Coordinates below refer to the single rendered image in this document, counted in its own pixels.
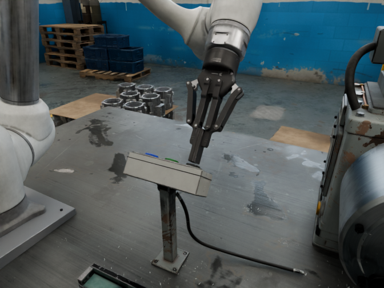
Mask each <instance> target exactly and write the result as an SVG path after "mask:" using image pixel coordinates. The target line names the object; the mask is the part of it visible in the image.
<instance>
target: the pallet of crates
mask: <svg viewBox="0 0 384 288"><path fill-rule="evenodd" d="M129 36H130V35H126V34H100V35H94V36H93V37H94V42H95V44H94V45H90V46H84V47H82V48H83V52H84V55H85V61H86V67H87V69H86V70H82V71H80V72H79V76H80V77H81V78H86V77H89V76H95V78H96V79H102V78H103V80H108V79H110V81H113V80H115V79H119V78H121V79H124V81H125V82H130V83H131V82H134V81H136V80H138V79H140V78H142V77H145V76H147V75H149V74H151V72H150V71H151V68H146V67H145V68H144V64H143V61H144V59H143V47H135V46H133V47H132V46H130V42H129ZM116 43H117V44H116ZM137 51H139V52H137ZM140 55H141V56H140ZM124 61H125V62H124ZM135 67H136V68H135ZM104 72H105V73H104ZM142 72H144V73H142ZM101 73H102V74H101ZM133 76H134V77H133ZM132 77H133V78H132Z"/></svg>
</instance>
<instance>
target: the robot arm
mask: <svg viewBox="0 0 384 288"><path fill-rule="evenodd" d="M139 1H140V3H141V4H143V5H144V6H145V7H146V8H147V9H148V10H149V11H151V12H152V13H153V14H154V15H155V16H156V17H157V18H158V19H160V20H161V21H162V22H164V23H165V24H167V25H168V26H170V27H171V28H172V29H174V30H175V31H177V32H178V33H180V35H181V36H182V38H183V40H184V43H185V44H186V45H188V47H189V48H191V49H192V51H193V53H194V54H195V56H196V57H197V58H199V59H200V60H202V61H204V62H203V66H202V71H201V73H200V75H199V76H198V78H197V79H196V80H194V81H192V82H190V81H187V82H186V87H187V90H188V94H187V114H186V123H187V124H188V125H190V126H191V127H192V128H193V131H192V134H191V138H190V144H192V147H191V151H190V155H189V158H188V161H190V162H192V163H196V164H200V161H201V157H202V153H203V149H204V147H205V148H208V146H209V143H210V139H211V135H212V133H214V132H221V131H222V130H223V128H224V126H225V124H226V122H227V120H228V118H229V116H230V114H231V113H232V111H233V109H234V107H235V105H236V104H237V102H238V101H239V100H240V99H241V98H242V97H243V96H244V92H243V90H242V88H241V87H238V86H237V85H236V80H235V78H236V75H237V71H238V67H239V63H240V62H241V61H243V59H244V57H245V54H246V50H247V46H248V43H249V40H250V36H251V33H252V31H253V30H254V28H255V26H256V24H257V21H258V18H259V15H260V12H261V8H262V3H263V0H213V1H212V3H211V6H210V7H201V6H200V7H198V8H196V9H186V8H183V7H181V6H179V5H177V4H176V3H174V2H173V1H171V0H139ZM198 85H199V86H200V88H201V90H202V92H201V100H200V103H199V106H198V110H197V114H196V103H197V93H196V91H197V90H198ZM230 91H231V95H230V96H229V98H228V100H227V102H226V104H225V105H224V107H223V109H222V111H221V113H220V115H219V117H218V119H217V116H218V112H219V108H220V105H221V103H222V100H223V97H224V96H225V95H226V94H227V93H229V92H230ZM0 94H1V96H0V238H1V237H2V236H4V235H6V234H7V233H9V232H11V231H13V230H14V229H16V228H18V227H19V226H21V225H23V224H24V223H26V222H28V221H29V220H31V219H33V218H35V217H37V216H39V215H42V214H44V213H45V212H46V207H45V205H41V204H37V203H35V202H33V201H31V200H29V199H28V198H27V196H26V194H25V190H24V186H23V182H24V181H25V179H26V176H27V174H28V171H29V168H30V167H32V166H33V165H34V164H35V163H37V162H38V161H39V160H40V159H41V158H42V157H43V155H44V154H45V153H46V152H47V151H48V149H49V148H50V146H51V145H52V143H53V141H54V138H55V126H54V122H53V120H52V118H51V116H50V113H49V107H48V106H47V104H45V103H44V101H43V100H41V99H40V98H39V0H0ZM211 98H213V99H212V102H211V106H210V110H209V114H208V117H207V121H206V124H205V126H204V127H203V123H204V121H205V116H206V113H207V109H208V106H209V103H210V101H211ZM195 115H196V116H195ZM202 127H203V128H204V129H203V128H202Z"/></svg>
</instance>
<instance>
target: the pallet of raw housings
mask: <svg viewBox="0 0 384 288"><path fill-rule="evenodd" d="M115 92H116V96H113V95H106V94H98V93H95V94H92V95H89V96H87V97H84V98H81V99H79V100H76V101H74V102H70V103H68V104H65V105H63V106H60V107H58V108H55V109H52V110H49V113H50V114H52V116H53V117H54V120H53V122H54V126H55V127H58V126H61V125H63V124H65V123H68V122H70V121H73V120H75V119H77V118H80V117H82V116H85V115H88V114H90V113H93V112H95V111H97V110H100V109H102V108H104V107H108V106H111V107H116V108H119V109H125V110H130V111H134V112H138V113H144V114H148V115H153V116H157V117H162V118H167V119H172V120H175V119H174V111H173V110H174V109H176V108H177V107H178V106H176V105H173V104H174V101H173V95H174V92H173V91H172V88H168V87H159V88H155V89H154V86H152V85H139V86H136V84H135V83H130V82H129V83H127V82H125V83H120V84H118V89H117V91H115Z"/></svg>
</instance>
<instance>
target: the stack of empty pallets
mask: <svg viewBox="0 0 384 288"><path fill-rule="evenodd" d="M46 27H51V28H52V31H47V28H46ZM92 28H97V30H93V29H92ZM63 29H65V30H63ZM39 32H40V34H41V37H42V40H41V41H42V44H43V46H45V49H46V52H45V53H44V55H45V61H46V65H47V66H54V67H61V68H66V69H73V70H84V67H86V61H85V55H84V52H83V48H82V47H84V46H90V45H94V43H93V42H94V37H93V36H94V35H100V34H104V33H105V32H104V26H103V25H88V24H74V23H63V24H54V25H40V26H39ZM48 34H54V38H49V36H48ZM63 35H66V36H67V37H64V36H63ZM49 41H53V42H55V44H56V45H50V44H49ZM51 48H56V49H58V51H52V49H51ZM51 55H56V56H57V57H55V58H52V57H51ZM53 61H56V62H58V63H60V64H61V66H60V65H53ZM68 65H76V68H74V67H68Z"/></svg>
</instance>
